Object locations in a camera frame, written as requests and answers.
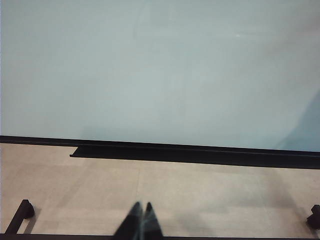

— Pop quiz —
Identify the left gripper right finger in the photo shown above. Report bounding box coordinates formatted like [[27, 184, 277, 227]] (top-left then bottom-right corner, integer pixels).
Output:
[[142, 201, 165, 237]]

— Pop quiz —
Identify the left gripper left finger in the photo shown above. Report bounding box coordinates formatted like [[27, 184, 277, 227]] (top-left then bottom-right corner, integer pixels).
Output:
[[114, 201, 144, 237]]

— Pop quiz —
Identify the black base crossbar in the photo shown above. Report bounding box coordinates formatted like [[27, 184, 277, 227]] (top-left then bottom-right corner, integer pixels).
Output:
[[0, 233, 320, 240]]

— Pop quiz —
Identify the black stand foot bar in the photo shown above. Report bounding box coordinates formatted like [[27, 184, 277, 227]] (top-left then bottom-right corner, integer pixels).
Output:
[[4, 199, 31, 236]]

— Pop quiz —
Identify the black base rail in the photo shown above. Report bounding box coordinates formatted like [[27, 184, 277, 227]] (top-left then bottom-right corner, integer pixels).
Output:
[[69, 146, 320, 171]]

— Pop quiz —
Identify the white whiteboard with black frame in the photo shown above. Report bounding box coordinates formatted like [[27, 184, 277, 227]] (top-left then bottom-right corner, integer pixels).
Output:
[[0, 0, 320, 161]]

